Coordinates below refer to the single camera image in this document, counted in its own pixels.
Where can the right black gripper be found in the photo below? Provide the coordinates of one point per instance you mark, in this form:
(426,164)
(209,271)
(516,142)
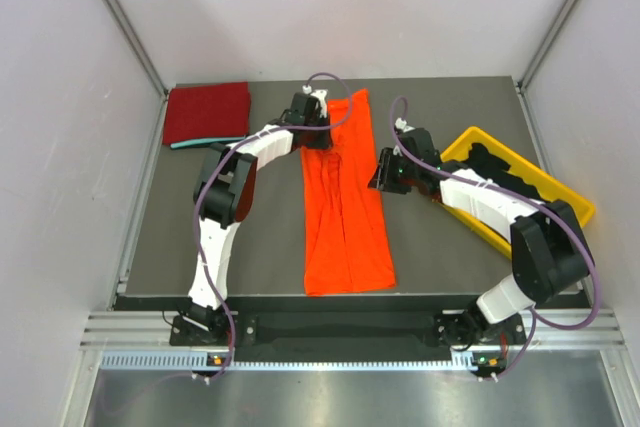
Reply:
(383,179)

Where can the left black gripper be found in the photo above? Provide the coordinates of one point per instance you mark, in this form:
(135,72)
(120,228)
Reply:
(324,143)

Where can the orange t shirt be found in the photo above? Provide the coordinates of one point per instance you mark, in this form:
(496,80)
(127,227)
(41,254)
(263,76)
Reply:
(347,248)

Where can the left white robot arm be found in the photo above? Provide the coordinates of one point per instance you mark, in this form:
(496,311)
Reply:
(223,196)

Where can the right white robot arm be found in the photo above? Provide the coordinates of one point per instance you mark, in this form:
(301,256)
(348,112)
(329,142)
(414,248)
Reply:
(520,210)

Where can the black t shirt in bin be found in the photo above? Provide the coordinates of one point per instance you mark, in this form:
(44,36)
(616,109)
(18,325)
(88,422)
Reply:
(492,167)

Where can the folded red t shirt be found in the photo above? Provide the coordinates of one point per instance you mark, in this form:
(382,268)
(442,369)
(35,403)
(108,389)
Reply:
(207,111)

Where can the folded teal t shirt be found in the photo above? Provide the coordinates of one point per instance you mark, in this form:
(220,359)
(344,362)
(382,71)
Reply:
(203,142)

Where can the yellow plastic bin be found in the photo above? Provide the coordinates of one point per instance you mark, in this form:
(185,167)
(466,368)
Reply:
(549,187)

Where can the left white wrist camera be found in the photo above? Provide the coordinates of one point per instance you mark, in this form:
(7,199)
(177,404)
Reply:
(320,95)

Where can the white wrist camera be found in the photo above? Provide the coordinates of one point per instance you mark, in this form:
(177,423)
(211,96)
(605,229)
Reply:
(320,95)
(401,126)

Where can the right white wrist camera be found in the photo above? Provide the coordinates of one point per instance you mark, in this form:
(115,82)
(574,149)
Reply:
(401,126)

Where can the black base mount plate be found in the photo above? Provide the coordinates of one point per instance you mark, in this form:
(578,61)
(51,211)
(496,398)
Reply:
(352,328)

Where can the right aluminium frame post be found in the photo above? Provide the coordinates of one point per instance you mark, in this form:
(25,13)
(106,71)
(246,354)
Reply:
(548,41)

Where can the aluminium frame post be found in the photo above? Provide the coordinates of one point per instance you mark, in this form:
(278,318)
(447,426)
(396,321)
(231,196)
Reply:
(548,41)
(131,37)

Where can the left aluminium frame post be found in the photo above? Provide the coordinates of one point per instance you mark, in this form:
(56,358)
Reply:
(131,37)

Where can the grey slotted cable duct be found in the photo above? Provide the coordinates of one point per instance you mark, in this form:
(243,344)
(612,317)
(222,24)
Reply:
(203,361)

